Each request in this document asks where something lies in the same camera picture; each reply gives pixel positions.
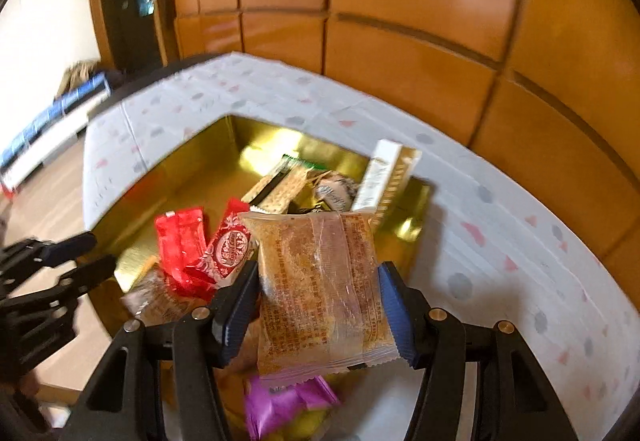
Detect plain red snack packet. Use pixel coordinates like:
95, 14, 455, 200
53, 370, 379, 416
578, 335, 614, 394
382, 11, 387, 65
154, 206, 221, 297

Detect long white gold packet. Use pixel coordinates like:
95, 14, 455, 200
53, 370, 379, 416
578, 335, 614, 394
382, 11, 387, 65
350, 140, 422, 227

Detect pale patterned tablecloth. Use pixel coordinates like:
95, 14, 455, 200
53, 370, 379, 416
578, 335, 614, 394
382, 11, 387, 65
82, 51, 638, 441

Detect clear golden pastry packet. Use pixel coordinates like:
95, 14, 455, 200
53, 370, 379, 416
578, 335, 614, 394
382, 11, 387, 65
240, 210, 411, 384

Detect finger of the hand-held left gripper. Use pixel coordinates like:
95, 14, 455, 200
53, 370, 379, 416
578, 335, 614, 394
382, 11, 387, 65
0, 231, 98, 272
0, 255, 118, 317

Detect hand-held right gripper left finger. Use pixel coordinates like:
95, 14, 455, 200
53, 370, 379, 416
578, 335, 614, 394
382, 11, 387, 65
62, 261, 261, 441

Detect red white wafer packet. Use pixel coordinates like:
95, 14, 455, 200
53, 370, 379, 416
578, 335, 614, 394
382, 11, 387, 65
192, 197, 253, 294

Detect green cracker packet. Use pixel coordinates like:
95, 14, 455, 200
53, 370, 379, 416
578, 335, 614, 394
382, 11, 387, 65
241, 154, 326, 214

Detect oat bar packet red ends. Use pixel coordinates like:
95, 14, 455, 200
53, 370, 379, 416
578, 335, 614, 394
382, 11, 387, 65
120, 256, 201, 327

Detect black tin box gold inside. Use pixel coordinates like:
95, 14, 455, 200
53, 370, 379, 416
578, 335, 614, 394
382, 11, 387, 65
92, 115, 433, 441

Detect dark brown gold packet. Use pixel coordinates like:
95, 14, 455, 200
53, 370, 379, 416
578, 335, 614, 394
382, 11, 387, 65
312, 171, 361, 213

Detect blue white low cabinet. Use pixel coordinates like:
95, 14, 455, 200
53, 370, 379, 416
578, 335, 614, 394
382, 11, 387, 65
0, 71, 112, 194

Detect purple candy packet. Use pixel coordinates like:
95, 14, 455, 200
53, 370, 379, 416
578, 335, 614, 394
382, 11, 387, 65
244, 373, 342, 441

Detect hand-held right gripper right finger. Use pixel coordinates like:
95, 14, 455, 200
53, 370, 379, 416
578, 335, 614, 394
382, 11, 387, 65
377, 261, 573, 441

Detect brown bundle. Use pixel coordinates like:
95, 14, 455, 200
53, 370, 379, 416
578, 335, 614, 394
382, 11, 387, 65
55, 61, 108, 97

